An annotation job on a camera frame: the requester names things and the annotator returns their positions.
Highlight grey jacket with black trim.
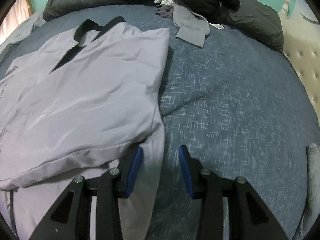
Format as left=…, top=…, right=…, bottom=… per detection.
left=0, top=17, right=171, bottom=240

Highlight bed with blue sheet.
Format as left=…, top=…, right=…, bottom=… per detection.
left=0, top=4, right=315, bottom=240

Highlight cream tufted headboard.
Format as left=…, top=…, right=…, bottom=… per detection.
left=277, top=0, right=320, bottom=120

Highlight dark grey rolled duvet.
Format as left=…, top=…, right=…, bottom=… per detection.
left=43, top=0, right=285, bottom=53

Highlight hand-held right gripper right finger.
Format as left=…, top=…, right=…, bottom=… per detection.
left=178, top=145, right=285, bottom=240

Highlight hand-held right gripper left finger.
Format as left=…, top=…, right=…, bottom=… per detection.
left=29, top=145, right=144, bottom=240

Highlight black garment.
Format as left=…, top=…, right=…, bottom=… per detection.
left=110, top=0, right=241, bottom=23

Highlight grey pants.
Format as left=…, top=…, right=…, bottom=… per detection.
left=156, top=4, right=211, bottom=48

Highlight pink curtain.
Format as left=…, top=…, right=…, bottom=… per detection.
left=0, top=0, right=32, bottom=46

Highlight light grey blanket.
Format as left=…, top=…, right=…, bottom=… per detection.
left=0, top=9, right=47, bottom=55

